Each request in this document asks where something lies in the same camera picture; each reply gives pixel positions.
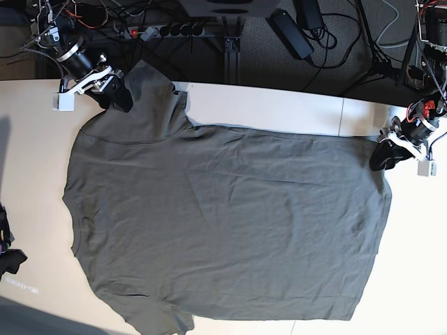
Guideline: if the aluminium frame post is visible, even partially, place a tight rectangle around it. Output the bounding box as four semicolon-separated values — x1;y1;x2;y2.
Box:
221;17;243;85

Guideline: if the black power adapter brick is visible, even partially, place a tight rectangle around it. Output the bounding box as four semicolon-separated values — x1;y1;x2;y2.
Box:
267;8;314;60

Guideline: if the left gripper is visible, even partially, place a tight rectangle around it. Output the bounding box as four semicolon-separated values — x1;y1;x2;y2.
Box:
369;99;441;171

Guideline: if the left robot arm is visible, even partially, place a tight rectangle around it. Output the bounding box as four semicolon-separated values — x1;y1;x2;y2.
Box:
369;1;446;177

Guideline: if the black clothes pile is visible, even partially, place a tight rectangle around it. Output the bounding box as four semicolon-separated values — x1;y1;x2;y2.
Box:
0;205;28;278

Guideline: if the white cable on floor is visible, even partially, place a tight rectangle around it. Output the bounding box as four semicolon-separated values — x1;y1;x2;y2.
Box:
375;0;420;50

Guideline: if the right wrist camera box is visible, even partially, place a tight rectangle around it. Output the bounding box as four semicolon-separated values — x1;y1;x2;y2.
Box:
52;93;75;112

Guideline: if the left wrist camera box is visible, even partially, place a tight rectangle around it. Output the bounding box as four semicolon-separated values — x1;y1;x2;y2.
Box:
418;159;437;177

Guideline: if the grey power strip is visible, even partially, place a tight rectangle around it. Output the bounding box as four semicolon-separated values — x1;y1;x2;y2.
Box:
119;23;205;41

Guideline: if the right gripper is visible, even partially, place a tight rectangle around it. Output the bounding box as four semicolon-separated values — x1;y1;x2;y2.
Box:
57;52;133;112

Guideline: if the black tripod stand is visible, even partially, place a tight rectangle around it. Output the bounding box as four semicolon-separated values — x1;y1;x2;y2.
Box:
339;1;402;96

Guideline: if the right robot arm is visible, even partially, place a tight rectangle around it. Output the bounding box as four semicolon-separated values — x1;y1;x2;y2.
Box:
20;1;133;112

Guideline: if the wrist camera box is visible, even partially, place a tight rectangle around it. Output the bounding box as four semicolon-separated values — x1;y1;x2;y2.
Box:
418;159;437;177
52;93;75;112

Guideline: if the grey T-shirt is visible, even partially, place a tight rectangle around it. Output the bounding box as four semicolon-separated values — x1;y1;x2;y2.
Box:
63;62;392;334

